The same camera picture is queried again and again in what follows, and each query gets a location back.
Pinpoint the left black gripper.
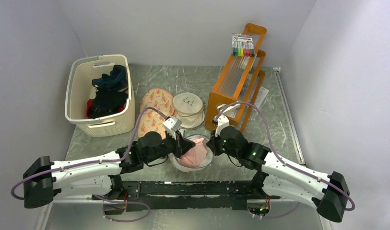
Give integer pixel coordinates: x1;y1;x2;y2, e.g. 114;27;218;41
144;128;196;163

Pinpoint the pink bra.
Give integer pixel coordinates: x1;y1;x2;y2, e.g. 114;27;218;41
178;137;208;168

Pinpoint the white mesh laundry bag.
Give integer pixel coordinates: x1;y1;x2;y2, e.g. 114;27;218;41
169;134;214;172

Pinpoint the dark blue bra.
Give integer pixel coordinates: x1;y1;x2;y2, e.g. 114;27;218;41
92;65;128;92

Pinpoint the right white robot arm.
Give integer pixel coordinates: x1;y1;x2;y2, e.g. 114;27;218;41
207;126;350;223

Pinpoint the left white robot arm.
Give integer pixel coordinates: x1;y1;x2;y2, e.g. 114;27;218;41
23;131;195;209

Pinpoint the floral peach laundry bag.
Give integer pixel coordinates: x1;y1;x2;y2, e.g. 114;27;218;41
138;88;178;138

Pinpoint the cream glasses-print laundry bag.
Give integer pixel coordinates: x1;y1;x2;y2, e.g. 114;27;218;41
173;92;205;129

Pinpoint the cream plastic laundry basket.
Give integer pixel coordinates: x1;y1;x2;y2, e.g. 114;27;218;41
65;54;135;137

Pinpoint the orange wooden rack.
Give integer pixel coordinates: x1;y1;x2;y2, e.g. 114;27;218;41
205;23;267;131

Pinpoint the white paper leaflet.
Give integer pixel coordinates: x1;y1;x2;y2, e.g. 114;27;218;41
254;86;269;109

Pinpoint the black garment in basket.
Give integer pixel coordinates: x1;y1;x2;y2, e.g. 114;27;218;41
86;91;128;119

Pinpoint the red garment in basket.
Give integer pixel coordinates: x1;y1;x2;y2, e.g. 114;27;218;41
85;99;125;119

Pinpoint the coloured marker pen pack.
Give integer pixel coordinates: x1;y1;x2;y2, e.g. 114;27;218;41
231;34;255;57

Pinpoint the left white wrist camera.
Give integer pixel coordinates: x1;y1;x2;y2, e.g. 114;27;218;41
163;116;182;132

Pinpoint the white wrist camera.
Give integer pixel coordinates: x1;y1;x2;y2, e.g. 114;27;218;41
212;102;240;137
163;116;182;132

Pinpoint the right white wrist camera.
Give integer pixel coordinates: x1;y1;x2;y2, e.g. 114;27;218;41
212;102;240;137

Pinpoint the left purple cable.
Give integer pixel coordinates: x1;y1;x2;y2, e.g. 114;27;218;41
10;106;172;201

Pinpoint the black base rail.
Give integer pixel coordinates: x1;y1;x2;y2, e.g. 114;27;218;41
104;181;267;210

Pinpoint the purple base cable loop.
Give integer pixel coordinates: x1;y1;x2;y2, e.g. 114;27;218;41
93;196;151;223

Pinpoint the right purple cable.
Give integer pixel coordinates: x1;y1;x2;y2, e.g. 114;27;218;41
215;101;356;212

